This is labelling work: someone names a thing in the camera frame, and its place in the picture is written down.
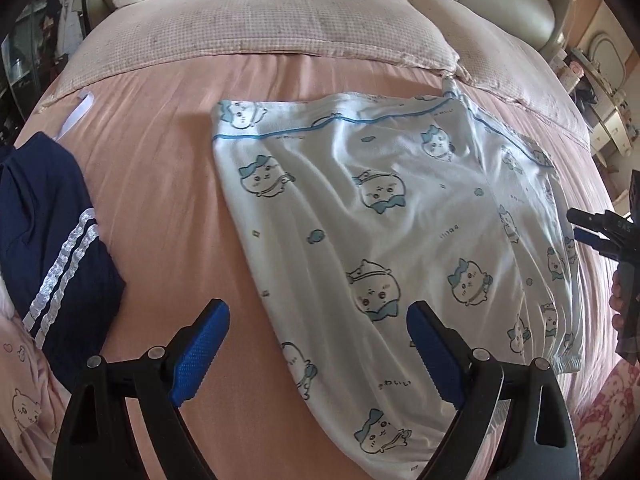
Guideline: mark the right checkered pink pillow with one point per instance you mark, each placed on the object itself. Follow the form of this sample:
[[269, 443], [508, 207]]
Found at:
[[492, 60]]

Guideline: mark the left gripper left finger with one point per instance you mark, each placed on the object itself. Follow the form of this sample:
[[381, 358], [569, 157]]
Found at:
[[96, 439]]

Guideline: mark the white bedside cabinet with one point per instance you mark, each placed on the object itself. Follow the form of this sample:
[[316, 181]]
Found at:
[[601, 98]]

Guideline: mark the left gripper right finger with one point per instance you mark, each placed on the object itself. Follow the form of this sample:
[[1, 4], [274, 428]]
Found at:
[[537, 440]]

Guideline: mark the checkered pink pillow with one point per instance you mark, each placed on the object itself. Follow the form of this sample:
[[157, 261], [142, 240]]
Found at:
[[492, 60], [153, 32]]

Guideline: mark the light blue cartoon pajama pants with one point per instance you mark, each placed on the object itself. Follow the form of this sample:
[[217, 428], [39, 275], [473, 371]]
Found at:
[[352, 207]]

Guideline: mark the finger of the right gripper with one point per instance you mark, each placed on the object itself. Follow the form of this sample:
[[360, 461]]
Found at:
[[606, 241], [588, 221]]

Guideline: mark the left checkered pink pillow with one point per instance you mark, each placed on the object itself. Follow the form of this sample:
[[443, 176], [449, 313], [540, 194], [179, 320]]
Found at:
[[153, 32]]

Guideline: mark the pink cartoon print cloth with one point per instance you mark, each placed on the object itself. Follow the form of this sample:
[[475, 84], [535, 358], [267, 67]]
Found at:
[[33, 402]]

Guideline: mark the person right hand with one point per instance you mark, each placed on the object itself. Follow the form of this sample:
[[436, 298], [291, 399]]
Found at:
[[616, 302]]

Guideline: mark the pink bed sheet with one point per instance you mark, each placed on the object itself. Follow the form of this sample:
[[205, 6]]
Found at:
[[146, 152]]

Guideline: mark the black glass shelf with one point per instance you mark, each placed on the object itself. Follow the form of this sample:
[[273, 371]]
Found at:
[[38, 46]]

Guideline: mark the navy striped garment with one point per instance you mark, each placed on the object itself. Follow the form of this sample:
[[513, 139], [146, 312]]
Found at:
[[58, 272]]

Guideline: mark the pink white bottle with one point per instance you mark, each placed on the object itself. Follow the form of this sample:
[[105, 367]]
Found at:
[[571, 73]]

